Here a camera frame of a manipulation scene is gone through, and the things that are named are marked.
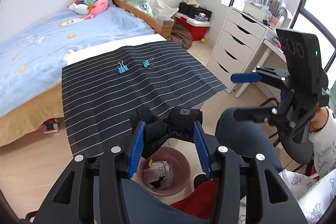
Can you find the red storage box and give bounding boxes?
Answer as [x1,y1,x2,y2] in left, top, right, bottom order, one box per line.
[175,12,210,41]

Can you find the black storage baskets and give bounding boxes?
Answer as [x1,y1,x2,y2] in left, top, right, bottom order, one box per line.
[178,2,212,20]

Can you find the black white-striped mat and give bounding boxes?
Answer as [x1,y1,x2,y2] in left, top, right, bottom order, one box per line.
[62,40,226,157]

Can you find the white drawer cabinet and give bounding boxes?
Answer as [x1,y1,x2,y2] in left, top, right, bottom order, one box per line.
[207,8,268,93]

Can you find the pink plush toy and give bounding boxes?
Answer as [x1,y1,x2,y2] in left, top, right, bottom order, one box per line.
[84,0,109,20]

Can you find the blue binder clip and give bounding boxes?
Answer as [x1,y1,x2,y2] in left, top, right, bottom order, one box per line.
[117,60,129,74]

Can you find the brown floor cushion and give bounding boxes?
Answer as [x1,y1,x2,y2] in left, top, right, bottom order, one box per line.
[170,24,193,50]

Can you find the bed with blue blanket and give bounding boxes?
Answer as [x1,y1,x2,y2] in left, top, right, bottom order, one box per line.
[0,0,174,147]

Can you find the pink trash bin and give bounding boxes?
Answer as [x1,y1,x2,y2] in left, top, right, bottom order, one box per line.
[137,147,191,197]

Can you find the person's right hand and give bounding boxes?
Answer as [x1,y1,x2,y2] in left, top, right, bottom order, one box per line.
[309,107,329,133]

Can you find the white plush toy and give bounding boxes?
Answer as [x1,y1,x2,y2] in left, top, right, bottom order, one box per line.
[68,3,90,15]

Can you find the red slipper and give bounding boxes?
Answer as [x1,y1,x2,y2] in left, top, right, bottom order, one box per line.
[170,180,218,219]

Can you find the teal binder clip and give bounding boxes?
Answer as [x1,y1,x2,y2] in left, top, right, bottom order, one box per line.
[142,57,155,69]

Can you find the black fabric band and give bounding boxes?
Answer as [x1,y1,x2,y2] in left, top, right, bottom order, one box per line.
[130,106,203,159]

